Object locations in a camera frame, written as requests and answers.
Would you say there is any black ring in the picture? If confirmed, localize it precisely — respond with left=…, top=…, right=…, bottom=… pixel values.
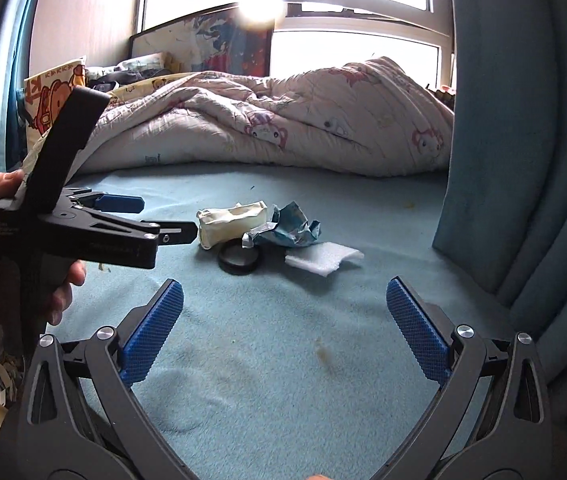
left=218, top=241, right=264, bottom=276

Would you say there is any grey window frame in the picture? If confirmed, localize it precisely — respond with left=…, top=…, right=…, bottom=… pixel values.
left=138, top=0, right=457, bottom=92

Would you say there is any orange bear print pillow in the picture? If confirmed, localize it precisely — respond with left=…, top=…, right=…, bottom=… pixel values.
left=24, top=56, right=88, bottom=137

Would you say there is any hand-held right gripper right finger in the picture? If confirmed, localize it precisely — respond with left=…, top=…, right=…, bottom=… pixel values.
left=386, top=276, right=559, bottom=480

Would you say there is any blue wrapper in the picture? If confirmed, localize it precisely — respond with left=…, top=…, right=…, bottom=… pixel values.
left=242, top=202, right=322, bottom=250

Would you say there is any dark windowsill object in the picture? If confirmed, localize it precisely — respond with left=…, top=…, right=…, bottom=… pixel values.
left=426, top=85, right=457, bottom=107

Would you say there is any teal curtain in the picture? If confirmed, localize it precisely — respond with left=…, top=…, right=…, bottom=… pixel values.
left=0, top=0, right=53, bottom=177
left=432, top=0, right=567, bottom=436

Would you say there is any pink cartoon print quilt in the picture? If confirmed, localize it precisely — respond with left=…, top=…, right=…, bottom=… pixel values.
left=24, top=56, right=455, bottom=178

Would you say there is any dark patterned cloth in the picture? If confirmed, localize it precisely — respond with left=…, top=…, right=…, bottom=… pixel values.
left=86, top=52, right=175, bottom=93

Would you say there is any framed cartoon wall poster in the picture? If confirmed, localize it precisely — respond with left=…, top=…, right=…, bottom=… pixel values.
left=128, top=4, right=275, bottom=79

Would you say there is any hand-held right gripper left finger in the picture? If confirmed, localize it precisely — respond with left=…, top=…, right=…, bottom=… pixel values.
left=18, top=279, right=184, bottom=480

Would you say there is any cream plastic wrapper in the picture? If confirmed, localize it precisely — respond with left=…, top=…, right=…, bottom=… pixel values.
left=197, top=201, right=268, bottom=250

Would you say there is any white foam piece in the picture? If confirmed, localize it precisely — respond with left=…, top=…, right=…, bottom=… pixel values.
left=284, top=241, right=364, bottom=279

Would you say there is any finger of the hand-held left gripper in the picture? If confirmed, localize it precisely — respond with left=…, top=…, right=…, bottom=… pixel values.
left=64, top=187, right=144, bottom=213
left=88, top=210, right=198, bottom=247

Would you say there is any bed with teal sheet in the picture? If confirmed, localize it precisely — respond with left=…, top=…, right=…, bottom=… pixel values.
left=46, top=160, right=514, bottom=480

